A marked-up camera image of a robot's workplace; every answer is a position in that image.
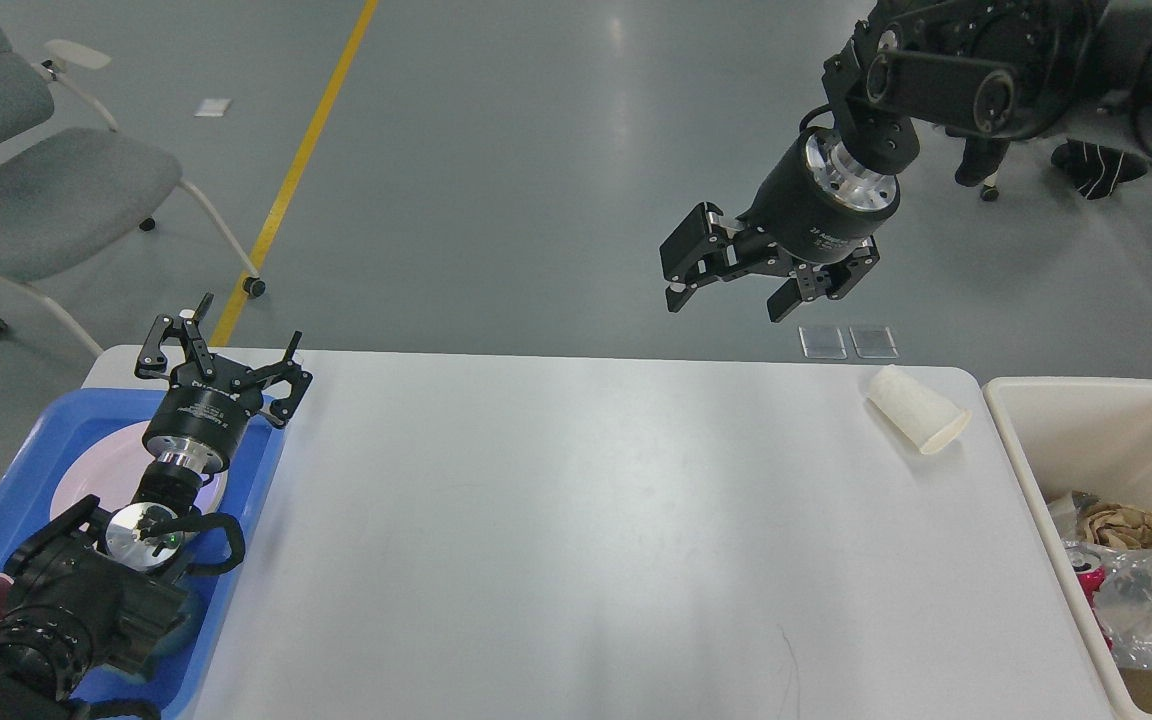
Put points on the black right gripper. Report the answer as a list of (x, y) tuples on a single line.
[(812, 221)]

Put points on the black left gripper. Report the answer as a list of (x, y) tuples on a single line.
[(198, 420)]

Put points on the pink plate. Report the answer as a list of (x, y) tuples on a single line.
[(113, 467)]

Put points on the white foam container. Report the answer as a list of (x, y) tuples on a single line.
[(929, 420)]

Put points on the foil and plastic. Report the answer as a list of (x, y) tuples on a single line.
[(1068, 513)]

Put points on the brown paper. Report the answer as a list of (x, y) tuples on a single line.
[(1115, 525)]

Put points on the crushed red can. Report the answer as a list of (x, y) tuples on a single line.
[(1091, 574)]

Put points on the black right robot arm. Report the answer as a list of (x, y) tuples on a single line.
[(991, 72)]

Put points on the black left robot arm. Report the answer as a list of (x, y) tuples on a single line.
[(96, 587)]

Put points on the clear floor socket cover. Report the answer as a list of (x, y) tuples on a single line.
[(874, 342), (823, 342)]

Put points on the white wheeled chair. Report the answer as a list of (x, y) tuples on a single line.
[(989, 191)]

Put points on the white paper scrap on floor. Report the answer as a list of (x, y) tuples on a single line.
[(213, 107)]

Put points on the grey office chair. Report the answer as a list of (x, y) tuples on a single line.
[(71, 195)]

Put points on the person in black tracksuit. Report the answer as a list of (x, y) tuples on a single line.
[(1095, 171)]

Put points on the beige plastic bin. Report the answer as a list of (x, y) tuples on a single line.
[(1090, 434)]

